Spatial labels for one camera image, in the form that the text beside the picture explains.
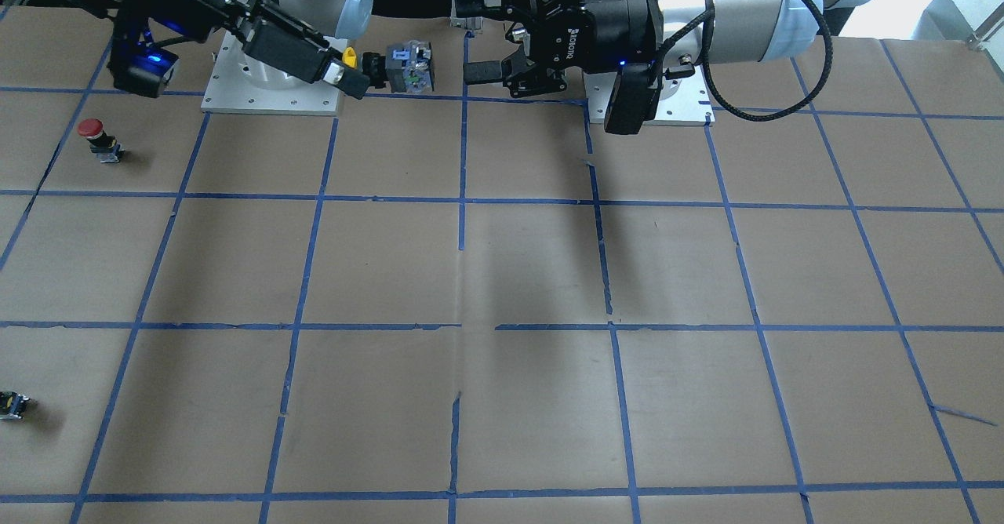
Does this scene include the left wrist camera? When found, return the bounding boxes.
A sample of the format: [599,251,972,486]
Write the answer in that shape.
[603,62,663,136]

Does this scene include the yellow push button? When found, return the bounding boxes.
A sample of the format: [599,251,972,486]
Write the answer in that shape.
[342,39,435,95]

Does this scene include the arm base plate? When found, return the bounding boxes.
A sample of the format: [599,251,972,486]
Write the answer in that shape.
[201,33,344,116]
[584,69,716,127]

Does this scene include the red push button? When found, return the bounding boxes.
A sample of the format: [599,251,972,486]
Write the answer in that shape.
[76,118,123,164]

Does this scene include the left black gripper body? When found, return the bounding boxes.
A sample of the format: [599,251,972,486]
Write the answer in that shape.
[502,0,662,98]

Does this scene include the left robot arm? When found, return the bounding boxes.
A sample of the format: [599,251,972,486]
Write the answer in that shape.
[454,0,871,98]

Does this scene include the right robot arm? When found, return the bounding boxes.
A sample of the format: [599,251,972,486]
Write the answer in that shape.
[73,0,373,99]

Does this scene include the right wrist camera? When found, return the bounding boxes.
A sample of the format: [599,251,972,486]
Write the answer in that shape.
[107,38,179,98]

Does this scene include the black coiled cable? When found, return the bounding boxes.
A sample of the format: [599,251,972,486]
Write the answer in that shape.
[655,0,832,122]

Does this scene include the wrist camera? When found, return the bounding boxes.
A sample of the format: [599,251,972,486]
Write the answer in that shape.
[603,62,663,136]
[107,38,179,98]

